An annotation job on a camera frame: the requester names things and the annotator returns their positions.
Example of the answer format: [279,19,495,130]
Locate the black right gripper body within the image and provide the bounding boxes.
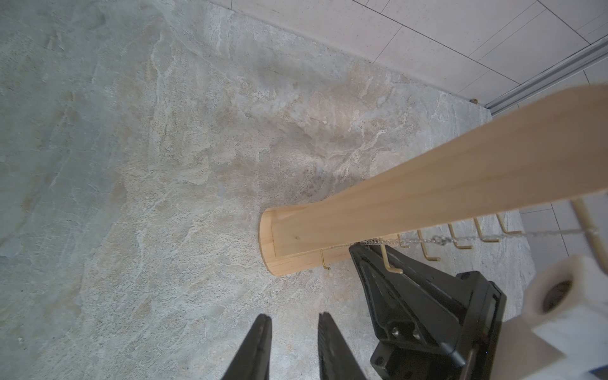
[370,272,506,379]

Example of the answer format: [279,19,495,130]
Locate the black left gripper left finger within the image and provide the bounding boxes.
[222,313,272,380]

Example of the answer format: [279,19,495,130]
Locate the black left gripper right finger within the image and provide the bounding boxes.
[318,312,366,380]

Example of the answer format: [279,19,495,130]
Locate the silver chain necklace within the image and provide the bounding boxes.
[360,227,599,247]

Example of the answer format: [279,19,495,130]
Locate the wooden jewelry display stand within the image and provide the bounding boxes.
[259,85,607,276]

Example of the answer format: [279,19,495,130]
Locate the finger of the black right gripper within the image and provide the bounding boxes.
[348,243,475,354]

